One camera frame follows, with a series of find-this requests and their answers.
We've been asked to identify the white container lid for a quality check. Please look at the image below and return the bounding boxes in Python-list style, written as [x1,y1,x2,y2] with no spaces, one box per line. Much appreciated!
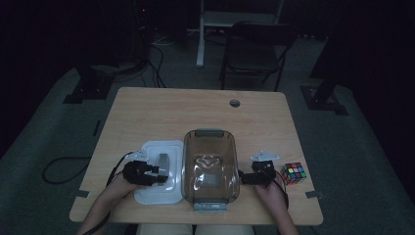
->
[133,140,186,207]

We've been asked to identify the right hand-held gripper cable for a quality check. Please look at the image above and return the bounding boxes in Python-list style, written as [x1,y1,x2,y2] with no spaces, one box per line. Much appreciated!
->
[272,177,290,210]

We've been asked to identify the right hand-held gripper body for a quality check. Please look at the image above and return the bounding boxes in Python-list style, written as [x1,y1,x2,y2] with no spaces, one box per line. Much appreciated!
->
[250,150,281,189]

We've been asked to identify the person's left hand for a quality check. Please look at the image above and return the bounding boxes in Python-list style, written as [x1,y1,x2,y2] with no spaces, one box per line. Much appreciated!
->
[105,171,143,204]

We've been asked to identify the hand-held gripper cable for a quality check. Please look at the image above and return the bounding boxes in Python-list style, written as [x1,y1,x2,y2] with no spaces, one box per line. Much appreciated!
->
[272,177,290,210]
[82,151,135,235]

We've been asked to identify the grey tape piece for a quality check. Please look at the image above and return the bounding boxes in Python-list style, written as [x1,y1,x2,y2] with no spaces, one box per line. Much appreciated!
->
[305,190,325,201]
[69,189,90,200]

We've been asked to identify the dark equipment cabinet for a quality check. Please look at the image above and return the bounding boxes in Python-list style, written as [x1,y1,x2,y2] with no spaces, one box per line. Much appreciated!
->
[112,0,154,68]

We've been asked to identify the multicoloured puzzle cube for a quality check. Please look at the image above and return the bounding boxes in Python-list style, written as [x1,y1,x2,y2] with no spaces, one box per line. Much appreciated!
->
[279,162,308,186]

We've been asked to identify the black stand base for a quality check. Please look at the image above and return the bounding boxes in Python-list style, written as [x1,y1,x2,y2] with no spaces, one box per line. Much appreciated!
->
[62,65,115,105]
[300,0,350,117]

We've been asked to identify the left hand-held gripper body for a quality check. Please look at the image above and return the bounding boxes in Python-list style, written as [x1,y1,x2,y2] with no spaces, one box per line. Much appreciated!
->
[122,150,155,187]

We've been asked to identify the black floor cables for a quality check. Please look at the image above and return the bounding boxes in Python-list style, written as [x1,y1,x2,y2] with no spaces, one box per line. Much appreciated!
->
[139,42,168,89]

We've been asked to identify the left hand-held gripper cable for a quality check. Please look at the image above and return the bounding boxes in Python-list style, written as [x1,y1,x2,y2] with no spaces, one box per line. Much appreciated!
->
[82,151,135,235]

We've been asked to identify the clear grey storage container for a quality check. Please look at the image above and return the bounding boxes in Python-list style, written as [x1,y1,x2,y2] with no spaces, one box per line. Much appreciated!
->
[180,127,241,212]

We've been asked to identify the person's right hand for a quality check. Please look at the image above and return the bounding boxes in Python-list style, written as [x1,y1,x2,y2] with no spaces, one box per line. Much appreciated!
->
[254,177,289,211]

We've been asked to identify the white desk frame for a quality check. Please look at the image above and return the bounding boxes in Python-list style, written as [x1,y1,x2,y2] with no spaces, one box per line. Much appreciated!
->
[195,0,286,69]

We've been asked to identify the black cable loop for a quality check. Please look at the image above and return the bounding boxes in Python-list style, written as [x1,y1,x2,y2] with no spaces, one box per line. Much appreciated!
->
[41,156,93,186]

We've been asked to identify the black folding chair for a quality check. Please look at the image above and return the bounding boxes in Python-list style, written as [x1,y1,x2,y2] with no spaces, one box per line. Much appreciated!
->
[219,21,300,93]

